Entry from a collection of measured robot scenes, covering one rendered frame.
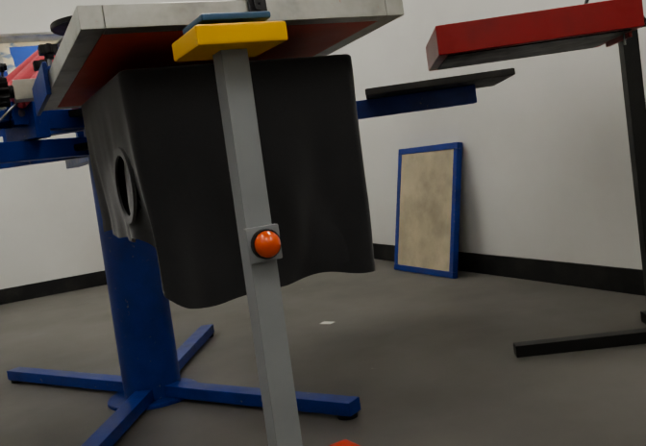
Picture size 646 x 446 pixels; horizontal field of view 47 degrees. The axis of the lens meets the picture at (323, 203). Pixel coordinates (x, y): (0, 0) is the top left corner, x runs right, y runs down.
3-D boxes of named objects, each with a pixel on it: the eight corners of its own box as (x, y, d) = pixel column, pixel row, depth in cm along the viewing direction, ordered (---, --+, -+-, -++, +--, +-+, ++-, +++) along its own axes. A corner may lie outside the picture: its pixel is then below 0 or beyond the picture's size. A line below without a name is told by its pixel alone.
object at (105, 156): (195, 270, 131) (165, 67, 129) (147, 279, 128) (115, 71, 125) (141, 254, 173) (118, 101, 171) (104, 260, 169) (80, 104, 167)
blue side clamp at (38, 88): (71, 92, 158) (65, 60, 158) (46, 94, 156) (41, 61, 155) (57, 114, 185) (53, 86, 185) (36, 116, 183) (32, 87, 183)
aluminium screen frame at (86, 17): (405, 14, 137) (401, -6, 137) (80, 30, 112) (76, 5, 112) (259, 91, 208) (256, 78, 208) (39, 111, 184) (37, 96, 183)
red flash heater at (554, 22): (599, 51, 264) (595, 17, 263) (645, 31, 219) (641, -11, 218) (429, 75, 269) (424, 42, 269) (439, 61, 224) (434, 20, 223)
